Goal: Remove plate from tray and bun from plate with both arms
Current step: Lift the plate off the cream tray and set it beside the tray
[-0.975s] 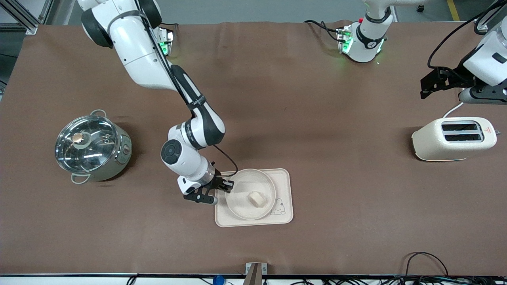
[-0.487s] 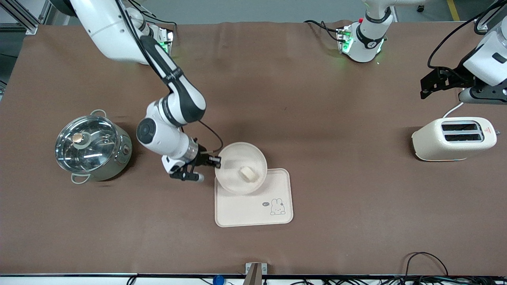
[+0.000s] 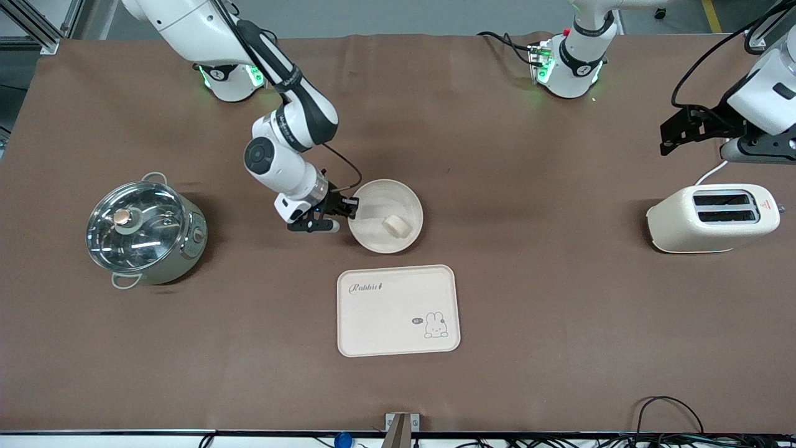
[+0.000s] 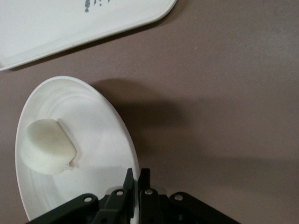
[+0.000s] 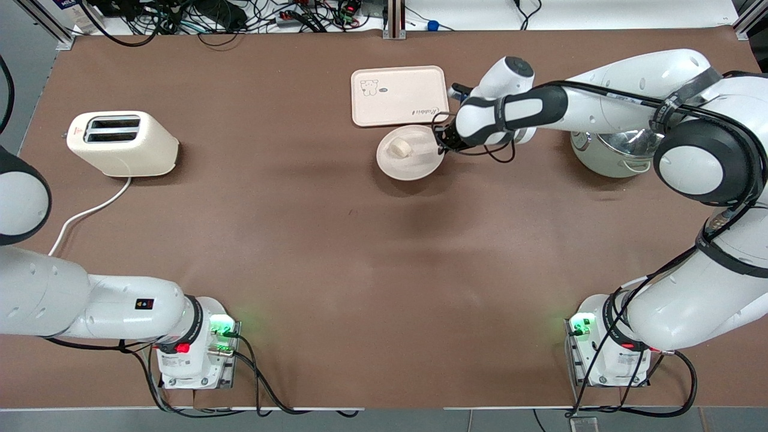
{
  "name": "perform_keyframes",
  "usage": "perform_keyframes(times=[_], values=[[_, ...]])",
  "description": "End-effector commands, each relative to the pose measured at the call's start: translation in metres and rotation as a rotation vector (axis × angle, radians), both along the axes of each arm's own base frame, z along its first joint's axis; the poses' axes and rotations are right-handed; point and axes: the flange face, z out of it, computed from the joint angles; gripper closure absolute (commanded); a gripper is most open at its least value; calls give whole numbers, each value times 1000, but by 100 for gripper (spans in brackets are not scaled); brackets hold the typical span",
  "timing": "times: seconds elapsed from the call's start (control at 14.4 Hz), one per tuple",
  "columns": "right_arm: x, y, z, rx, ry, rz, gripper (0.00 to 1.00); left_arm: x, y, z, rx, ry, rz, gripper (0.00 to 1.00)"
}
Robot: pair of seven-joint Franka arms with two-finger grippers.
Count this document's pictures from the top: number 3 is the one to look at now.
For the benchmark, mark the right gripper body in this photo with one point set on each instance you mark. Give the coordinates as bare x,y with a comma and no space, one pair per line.
334,202

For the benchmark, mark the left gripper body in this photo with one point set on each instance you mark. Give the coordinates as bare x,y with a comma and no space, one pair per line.
716,124

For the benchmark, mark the cream round plate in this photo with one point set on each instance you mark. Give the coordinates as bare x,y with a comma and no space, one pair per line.
379,205

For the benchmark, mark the small pale bun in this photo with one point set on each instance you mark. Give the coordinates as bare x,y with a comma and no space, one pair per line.
397,226

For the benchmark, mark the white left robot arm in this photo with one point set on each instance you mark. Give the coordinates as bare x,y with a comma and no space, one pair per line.
569,62

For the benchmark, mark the cream two-slot toaster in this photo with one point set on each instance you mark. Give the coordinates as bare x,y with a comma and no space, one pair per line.
709,233

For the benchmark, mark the cream rabbit print tray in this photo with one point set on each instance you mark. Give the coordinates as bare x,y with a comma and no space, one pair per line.
385,317

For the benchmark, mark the steel electric cooking pot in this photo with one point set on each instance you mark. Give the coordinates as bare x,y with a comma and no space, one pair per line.
186,249

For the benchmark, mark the glass pot lid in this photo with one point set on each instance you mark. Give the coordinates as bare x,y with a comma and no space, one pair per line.
149,230

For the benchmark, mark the blue round cap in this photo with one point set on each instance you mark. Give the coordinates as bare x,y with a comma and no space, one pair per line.
342,440

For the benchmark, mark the brown table cover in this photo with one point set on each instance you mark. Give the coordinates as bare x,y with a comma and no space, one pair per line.
559,342

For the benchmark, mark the aluminium frame profile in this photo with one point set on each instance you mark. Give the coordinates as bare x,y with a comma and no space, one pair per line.
37,22
771,25

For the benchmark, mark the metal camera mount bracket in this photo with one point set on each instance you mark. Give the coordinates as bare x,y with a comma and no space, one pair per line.
401,429

